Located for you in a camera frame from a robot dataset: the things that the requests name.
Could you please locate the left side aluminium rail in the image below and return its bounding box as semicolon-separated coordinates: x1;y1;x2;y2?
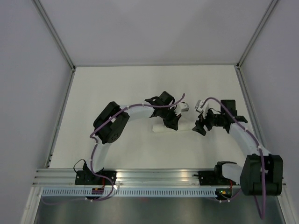
44;67;76;168

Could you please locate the back aluminium frame rail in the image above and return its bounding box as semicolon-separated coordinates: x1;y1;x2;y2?
75;62;238;68

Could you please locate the left aluminium frame post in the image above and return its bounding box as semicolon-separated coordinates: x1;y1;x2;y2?
32;0;76;71

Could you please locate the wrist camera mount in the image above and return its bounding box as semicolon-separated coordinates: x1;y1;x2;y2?
175;102;190;115
195;100;209;119

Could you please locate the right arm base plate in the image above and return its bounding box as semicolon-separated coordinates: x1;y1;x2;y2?
194;170;238;186

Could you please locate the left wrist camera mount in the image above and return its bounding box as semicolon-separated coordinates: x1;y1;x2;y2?
175;102;190;115

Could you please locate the right aluminium frame post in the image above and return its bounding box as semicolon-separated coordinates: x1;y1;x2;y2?
235;0;280;70

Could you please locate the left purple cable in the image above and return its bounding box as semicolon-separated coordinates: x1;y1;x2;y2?
42;93;186;205

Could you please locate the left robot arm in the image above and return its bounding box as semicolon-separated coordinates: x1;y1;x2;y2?
85;91;185;185

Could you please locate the front aluminium rail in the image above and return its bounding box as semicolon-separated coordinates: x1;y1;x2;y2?
32;168;220;188

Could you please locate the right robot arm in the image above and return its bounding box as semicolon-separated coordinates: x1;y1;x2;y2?
193;99;283;196

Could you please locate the aluminium frame post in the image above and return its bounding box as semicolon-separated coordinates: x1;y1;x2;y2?
235;0;280;70
32;0;76;71

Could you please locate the white slotted cable duct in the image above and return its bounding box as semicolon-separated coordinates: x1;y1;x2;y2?
42;188;216;197

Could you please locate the white cloth napkin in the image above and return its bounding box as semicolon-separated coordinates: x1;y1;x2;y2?
152;122;195;133

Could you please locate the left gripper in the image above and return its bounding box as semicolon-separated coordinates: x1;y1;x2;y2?
160;107;182;131

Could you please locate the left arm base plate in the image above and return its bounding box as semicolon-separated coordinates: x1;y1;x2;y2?
75;169;117;186

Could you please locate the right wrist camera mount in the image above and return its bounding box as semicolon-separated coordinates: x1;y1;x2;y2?
195;100;209;119

